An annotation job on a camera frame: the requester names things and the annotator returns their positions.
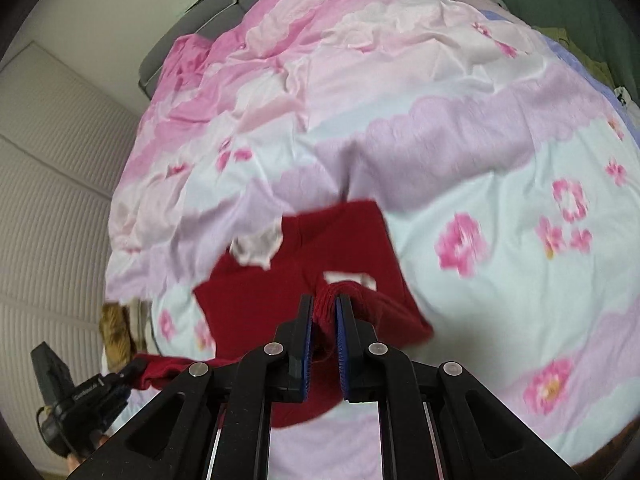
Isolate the green curtain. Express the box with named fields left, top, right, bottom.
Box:
left=470, top=0, right=640, bottom=128

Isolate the red small garment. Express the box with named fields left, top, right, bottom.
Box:
left=131, top=200, right=435, bottom=431

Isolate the pink floral blanket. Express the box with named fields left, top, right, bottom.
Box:
left=102, top=0, right=640, bottom=480

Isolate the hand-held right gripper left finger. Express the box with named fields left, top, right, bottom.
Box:
left=65, top=295, right=315, bottom=480

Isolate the yellow cloth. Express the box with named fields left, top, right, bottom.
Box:
left=560, top=30, right=617, bottom=92

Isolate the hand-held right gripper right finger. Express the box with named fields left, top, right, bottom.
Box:
left=335, top=295, right=585, bottom=480

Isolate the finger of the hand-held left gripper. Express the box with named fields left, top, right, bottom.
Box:
left=102, top=358, right=149, bottom=394

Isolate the brown furry item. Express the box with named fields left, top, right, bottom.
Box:
left=99, top=300, right=137, bottom=372

